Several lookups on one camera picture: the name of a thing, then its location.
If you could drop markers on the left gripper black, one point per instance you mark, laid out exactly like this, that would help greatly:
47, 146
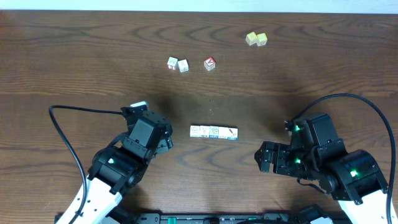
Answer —
166, 142

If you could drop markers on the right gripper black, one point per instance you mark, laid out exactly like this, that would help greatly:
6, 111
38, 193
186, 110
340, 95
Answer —
283, 151

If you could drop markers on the yellow edged bug block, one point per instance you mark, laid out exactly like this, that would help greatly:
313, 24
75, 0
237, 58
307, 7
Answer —
195, 131

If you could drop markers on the green edged wooden block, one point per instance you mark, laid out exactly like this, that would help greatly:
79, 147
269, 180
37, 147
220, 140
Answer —
204, 131

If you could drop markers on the yellow face wooden block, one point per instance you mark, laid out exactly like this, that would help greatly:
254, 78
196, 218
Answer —
232, 133

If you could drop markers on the red spiral wooden block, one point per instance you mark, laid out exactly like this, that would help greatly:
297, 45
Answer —
214, 132

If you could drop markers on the plain cream wooden block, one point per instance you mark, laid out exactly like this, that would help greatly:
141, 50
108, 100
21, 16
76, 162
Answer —
223, 132

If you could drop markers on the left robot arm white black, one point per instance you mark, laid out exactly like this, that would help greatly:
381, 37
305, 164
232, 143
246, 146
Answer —
120, 166

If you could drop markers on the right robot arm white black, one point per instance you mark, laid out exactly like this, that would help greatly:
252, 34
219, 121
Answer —
348, 178

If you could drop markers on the red number three block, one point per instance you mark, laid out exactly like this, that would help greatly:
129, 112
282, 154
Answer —
172, 63

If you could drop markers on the blue letter white block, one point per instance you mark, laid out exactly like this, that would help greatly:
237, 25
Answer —
183, 65

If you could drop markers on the red letter A block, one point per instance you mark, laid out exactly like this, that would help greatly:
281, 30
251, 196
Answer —
209, 63

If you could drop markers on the yellow block right of pair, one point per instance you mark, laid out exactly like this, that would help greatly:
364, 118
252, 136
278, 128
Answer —
261, 39

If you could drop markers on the yellow block of pair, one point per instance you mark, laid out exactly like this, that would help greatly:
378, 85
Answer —
251, 38
261, 39

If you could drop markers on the yellow block left of pair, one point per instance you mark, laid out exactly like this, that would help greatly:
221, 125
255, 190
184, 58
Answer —
251, 38

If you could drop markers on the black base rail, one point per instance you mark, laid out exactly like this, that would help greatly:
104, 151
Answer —
155, 218

